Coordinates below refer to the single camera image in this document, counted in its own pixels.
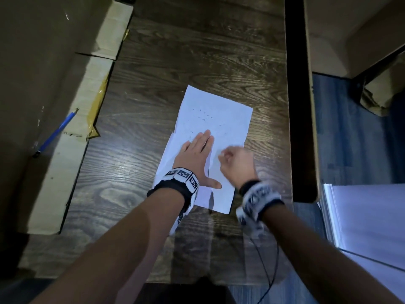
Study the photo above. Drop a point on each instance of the white paper sheet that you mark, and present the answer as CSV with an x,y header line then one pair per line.
x,y
218,113

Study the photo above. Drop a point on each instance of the black white marker wristband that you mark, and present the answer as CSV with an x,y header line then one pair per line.
x,y
259,199
183,175

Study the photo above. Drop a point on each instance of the person's left hand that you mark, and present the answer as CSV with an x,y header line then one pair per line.
x,y
194,158

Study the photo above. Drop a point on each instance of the tan wooden cabinet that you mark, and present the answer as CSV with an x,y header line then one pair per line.
x,y
348,28

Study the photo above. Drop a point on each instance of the person's right forearm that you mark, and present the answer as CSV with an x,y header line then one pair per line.
x,y
322,262

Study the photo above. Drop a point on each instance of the person's dark trousers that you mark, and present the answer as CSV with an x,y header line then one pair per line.
x,y
190,294

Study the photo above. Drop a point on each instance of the brown cardboard box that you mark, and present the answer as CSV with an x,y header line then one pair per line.
x,y
31,91

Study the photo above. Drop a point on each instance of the person's right hand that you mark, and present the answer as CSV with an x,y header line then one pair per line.
x,y
239,166

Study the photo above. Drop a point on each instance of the person's left forearm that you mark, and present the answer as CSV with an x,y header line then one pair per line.
x,y
110,256

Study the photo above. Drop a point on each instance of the white panel with metal edge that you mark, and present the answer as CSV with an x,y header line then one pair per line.
x,y
373,224

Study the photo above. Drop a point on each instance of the blue pencil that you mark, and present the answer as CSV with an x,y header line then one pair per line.
x,y
55,133

